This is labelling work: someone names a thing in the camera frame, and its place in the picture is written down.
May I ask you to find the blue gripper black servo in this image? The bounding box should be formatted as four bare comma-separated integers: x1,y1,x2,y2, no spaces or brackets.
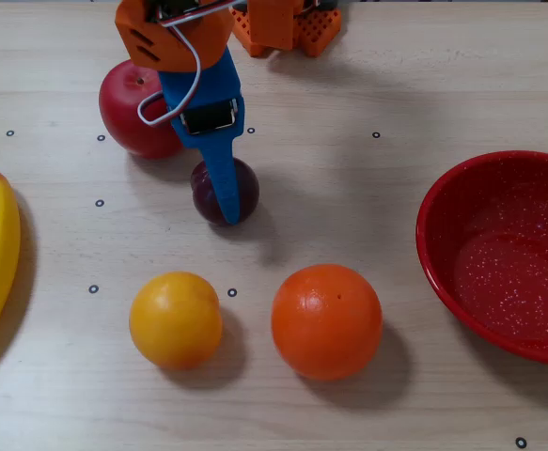
157,46,247,226

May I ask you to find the dark purple plum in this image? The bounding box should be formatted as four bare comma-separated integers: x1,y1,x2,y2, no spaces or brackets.
190,157,260,226

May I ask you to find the orange lattice robot base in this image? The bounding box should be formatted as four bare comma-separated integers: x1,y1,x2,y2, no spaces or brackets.
229,7,343,59

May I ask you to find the red speckled bowl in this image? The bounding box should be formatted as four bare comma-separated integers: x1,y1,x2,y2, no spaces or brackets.
415,149,548,367

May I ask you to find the red apple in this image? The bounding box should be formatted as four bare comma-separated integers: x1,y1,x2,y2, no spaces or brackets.
98,59,185,160

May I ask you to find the yellow round fruit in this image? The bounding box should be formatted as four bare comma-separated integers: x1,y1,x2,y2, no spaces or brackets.
129,271,224,371

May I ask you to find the orange fruit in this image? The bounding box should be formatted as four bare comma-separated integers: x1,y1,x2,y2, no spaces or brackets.
271,263,384,381

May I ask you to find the white and red cable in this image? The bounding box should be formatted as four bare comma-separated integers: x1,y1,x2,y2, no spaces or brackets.
136,0,249,128

